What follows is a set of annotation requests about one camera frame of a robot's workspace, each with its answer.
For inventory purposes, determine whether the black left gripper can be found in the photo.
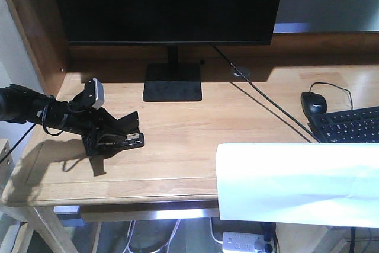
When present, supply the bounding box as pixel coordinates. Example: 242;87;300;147
41;96;139;143

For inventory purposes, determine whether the black orange stapler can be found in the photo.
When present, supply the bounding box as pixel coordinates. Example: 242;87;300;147
82;133;145;156

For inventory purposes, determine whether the white paper sheet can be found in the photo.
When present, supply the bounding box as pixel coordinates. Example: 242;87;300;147
216;143;378;228

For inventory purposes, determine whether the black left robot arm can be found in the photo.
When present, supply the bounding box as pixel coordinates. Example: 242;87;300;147
1;79;140;144

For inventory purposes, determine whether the wooden desk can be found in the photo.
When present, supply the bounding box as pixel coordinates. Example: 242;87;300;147
2;0;378;252

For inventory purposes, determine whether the white power strip under desk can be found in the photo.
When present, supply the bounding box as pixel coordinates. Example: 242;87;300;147
222;232;274;253

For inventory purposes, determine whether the black computer monitor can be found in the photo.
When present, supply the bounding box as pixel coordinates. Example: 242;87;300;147
56;0;280;102

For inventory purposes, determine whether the black computer mouse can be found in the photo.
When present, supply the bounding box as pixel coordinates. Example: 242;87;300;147
300;92;327;117

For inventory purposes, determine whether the black keyboard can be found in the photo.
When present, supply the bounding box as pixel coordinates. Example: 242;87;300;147
309;106;379;143

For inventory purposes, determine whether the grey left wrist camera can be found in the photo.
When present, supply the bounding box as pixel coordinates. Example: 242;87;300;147
83;78;105;110

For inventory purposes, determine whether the black monitor cable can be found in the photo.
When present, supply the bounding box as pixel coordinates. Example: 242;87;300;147
213;46;314;143

